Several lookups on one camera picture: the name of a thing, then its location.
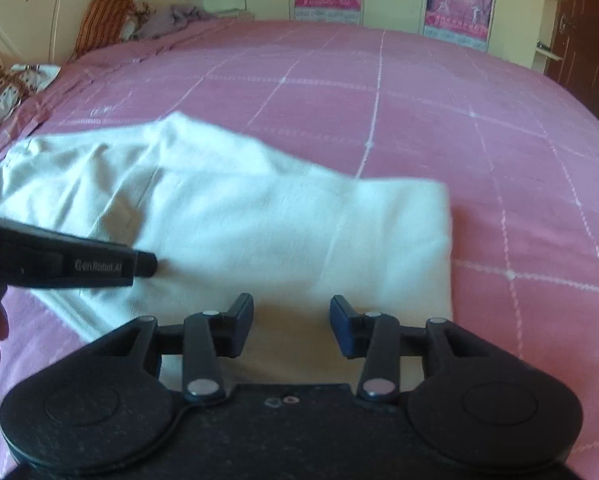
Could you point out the white pants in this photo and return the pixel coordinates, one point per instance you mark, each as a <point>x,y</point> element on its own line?
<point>229,210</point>

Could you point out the pink checked bed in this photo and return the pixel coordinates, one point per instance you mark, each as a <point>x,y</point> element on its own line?
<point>454,110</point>

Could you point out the cream corner shelf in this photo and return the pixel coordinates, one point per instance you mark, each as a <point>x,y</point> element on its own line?
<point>549,20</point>

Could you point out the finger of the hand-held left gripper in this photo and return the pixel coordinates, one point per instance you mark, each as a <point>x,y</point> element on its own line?
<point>147,264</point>

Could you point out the cream rounded headboard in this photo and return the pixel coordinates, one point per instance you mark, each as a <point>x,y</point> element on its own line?
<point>29,5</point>

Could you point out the pink checked pillow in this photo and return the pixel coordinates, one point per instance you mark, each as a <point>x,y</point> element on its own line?
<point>44,110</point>

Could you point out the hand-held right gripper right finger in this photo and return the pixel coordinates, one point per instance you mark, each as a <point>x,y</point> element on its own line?
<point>340,324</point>

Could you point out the grey crumpled cloth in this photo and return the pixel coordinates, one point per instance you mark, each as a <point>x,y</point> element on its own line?
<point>177,19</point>

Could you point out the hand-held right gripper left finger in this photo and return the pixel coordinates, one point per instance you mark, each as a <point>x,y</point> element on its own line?
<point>243,320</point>

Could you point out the orange striped pillow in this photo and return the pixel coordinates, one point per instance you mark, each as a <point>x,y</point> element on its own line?
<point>104,22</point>

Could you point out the white heart patterned pillow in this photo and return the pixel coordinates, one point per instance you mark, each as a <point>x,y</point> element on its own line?
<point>9,90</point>

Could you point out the brown wooden door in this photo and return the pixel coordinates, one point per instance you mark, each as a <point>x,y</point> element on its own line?
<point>587,35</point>

